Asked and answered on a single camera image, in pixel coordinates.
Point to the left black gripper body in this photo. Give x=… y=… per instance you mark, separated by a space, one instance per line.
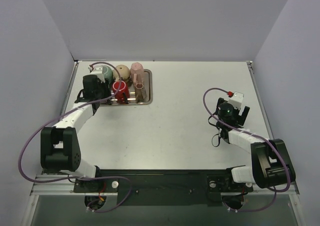
x=105 y=96

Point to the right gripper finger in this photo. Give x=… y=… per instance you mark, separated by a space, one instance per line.
x=242 y=118
x=219 y=102

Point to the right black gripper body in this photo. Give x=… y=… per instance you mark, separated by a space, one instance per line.
x=245 y=111

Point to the red mug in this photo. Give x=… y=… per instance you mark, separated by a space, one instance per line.
x=121 y=92

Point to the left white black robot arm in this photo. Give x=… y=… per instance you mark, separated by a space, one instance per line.
x=59 y=144

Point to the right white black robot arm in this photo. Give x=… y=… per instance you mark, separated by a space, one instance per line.
x=270 y=162

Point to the green mug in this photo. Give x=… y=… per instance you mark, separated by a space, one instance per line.
x=108 y=73

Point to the beige mug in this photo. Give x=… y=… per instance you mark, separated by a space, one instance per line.
x=122 y=72

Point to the brown patterned mug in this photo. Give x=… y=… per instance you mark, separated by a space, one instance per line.
x=140 y=93

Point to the pink mug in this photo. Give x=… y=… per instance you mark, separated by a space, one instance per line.
x=137 y=73

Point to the steel tray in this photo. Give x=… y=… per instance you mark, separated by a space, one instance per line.
x=132 y=99

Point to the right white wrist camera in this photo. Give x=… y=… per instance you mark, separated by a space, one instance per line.
x=235 y=99

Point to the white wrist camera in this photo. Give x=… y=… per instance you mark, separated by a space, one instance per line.
x=235 y=99
x=97 y=70

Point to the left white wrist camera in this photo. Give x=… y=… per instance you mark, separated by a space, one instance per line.
x=97 y=70

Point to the aluminium rail frame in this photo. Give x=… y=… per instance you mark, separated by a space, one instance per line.
x=64 y=188

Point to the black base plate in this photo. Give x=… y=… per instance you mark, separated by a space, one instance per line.
x=156 y=187

